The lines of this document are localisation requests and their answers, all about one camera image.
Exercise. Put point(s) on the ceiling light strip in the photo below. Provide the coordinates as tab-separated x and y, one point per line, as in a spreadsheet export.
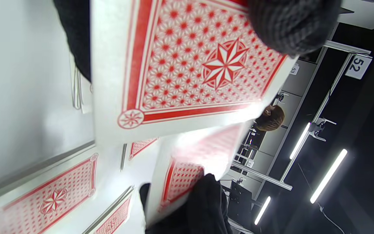
329	176
300	140
262	210

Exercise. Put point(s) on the person's left hand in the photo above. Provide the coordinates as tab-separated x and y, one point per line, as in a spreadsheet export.
291	26

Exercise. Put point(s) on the person's right hand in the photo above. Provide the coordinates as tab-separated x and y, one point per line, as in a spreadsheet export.
203	208

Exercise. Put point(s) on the white number sign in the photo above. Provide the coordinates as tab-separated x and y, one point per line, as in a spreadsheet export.
294	69
358	66
249	163

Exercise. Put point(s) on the aluminium frame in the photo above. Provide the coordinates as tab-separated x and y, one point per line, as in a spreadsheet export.
323	104

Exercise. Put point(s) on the black computer monitor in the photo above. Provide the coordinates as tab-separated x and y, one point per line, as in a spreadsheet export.
240	201

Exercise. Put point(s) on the deck of red playing cards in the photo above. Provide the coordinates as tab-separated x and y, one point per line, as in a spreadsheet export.
180	65

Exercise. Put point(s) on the red-backed playing card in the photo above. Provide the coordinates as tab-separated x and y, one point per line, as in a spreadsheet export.
187	162

